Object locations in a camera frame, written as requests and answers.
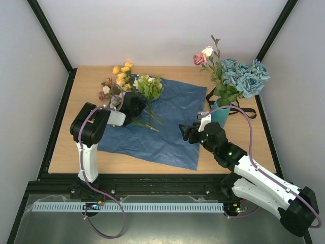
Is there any blue wrapping paper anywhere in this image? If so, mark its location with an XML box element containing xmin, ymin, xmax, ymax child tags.
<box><xmin>98</xmin><ymin>79</ymin><xmax>207</xmax><ymax>170</ymax></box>

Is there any light blue slotted cable duct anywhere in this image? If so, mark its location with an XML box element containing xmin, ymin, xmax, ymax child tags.
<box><xmin>31</xmin><ymin>202</ymin><xmax>224</xmax><ymax>213</ymax></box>

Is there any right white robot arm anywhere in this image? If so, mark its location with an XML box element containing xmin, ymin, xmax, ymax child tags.
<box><xmin>179</xmin><ymin>123</ymin><xmax>319</xmax><ymax>237</ymax></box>

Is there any black frame post left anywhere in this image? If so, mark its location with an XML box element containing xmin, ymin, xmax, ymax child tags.
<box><xmin>26</xmin><ymin>0</ymin><xmax>77</xmax><ymax>74</ymax></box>

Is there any small pink rose sprig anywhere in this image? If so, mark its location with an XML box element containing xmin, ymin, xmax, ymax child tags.
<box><xmin>99</xmin><ymin>78</ymin><xmax>113</xmax><ymax>101</ymax></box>

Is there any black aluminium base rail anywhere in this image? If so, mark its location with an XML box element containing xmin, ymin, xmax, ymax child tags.
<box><xmin>68</xmin><ymin>174</ymin><xmax>252</xmax><ymax>201</ymax></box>

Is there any black frame post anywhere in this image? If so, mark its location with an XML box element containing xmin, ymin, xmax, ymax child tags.
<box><xmin>253</xmin><ymin>0</ymin><xmax>298</xmax><ymax>62</ymax></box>
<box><xmin>26</xmin><ymin>0</ymin><xmax>77</xmax><ymax>74</ymax></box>

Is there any blue rose bunch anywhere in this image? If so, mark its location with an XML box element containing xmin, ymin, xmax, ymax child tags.
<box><xmin>213</xmin><ymin>59</ymin><xmax>270</xmax><ymax>107</ymax></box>

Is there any black frame post right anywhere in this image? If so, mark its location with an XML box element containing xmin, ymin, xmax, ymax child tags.
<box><xmin>253</xmin><ymin>0</ymin><xmax>298</xmax><ymax>62</ymax></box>

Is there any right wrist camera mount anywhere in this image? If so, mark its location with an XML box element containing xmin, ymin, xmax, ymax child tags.
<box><xmin>197</xmin><ymin>111</ymin><xmax>211</xmax><ymax>132</ymax></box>

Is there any green white flower bunch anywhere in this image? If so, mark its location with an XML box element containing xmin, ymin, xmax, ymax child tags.
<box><xmin>133</xmin><ymin>74</ymin><xmax>164</xmax><ymax>125</ymax></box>

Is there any pastel purple flower bunch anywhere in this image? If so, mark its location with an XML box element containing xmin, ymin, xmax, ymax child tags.
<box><xmin>110</xmin><ymin>93</ymin><xmax>124</xmax><ymax>109</ymax></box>

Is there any yellow rose bunch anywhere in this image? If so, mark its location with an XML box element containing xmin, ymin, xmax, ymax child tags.
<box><xmin>112</xmin><ymin>62</ymin><xmax>134</xmax><ymax>92</ymax></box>

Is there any pink rose flower stem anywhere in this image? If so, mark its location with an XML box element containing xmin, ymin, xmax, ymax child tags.
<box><xmin>193</xmin><ymin>35</ymin><xmax>224</xmax><ymax>84</ymax></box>

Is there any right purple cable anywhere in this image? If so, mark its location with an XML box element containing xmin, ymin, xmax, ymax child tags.
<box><xmin>210</xmin><ymin>106</ymin><xmax>322</xmax><ymax>228</ymax></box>

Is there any teal cylindrical vase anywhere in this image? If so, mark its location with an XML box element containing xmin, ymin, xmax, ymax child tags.
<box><xmin>211</xmin><ymin>98</ymin><xmax>230</xmax><ymax>128</ymax></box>

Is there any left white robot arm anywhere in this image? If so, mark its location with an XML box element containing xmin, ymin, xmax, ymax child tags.
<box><xmin>70</xmin><ymin>91</ymin><xmax>146</xmax><ymax>183</ymax></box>

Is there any black ribbon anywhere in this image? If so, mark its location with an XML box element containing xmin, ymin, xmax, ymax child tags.
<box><xmin>206</xmin><ymin>87</ymin><xmax>257</xmax><ymax>119</ymax></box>

